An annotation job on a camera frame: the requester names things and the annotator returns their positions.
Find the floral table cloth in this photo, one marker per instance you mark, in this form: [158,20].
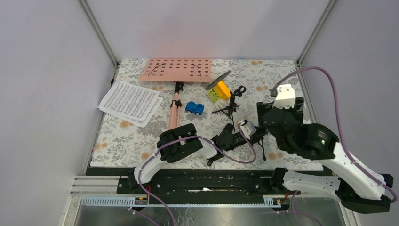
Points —
[124,145]

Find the pink music stand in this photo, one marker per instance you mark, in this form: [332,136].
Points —
[178,71]

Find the sheet music page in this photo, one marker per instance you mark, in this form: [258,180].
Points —
[144,122]
[129,101]

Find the yellow toy block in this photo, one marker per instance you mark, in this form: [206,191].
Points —
[223,90]

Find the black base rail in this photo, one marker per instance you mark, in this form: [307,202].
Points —
[195,183]

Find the black small tripod stand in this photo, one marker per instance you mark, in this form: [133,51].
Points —
[232,107]

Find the black microphone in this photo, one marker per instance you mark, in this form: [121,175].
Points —
[224,141]

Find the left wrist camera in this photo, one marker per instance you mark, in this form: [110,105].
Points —
[247,128]

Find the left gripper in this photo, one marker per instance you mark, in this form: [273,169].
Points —
[255,137]

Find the blue toy car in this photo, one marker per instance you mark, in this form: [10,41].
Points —
[192,107]

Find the white slotted cable duct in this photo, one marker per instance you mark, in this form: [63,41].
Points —
[141,201]

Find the green toy grid piece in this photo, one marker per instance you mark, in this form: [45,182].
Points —
[214,95]

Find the black tripod with shock mount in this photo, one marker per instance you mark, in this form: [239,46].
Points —
[261,146]

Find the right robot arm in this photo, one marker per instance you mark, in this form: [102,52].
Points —
[359,190]

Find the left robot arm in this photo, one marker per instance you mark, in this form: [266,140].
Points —
[178,143]

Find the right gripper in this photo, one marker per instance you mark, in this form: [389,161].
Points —
[297,111]

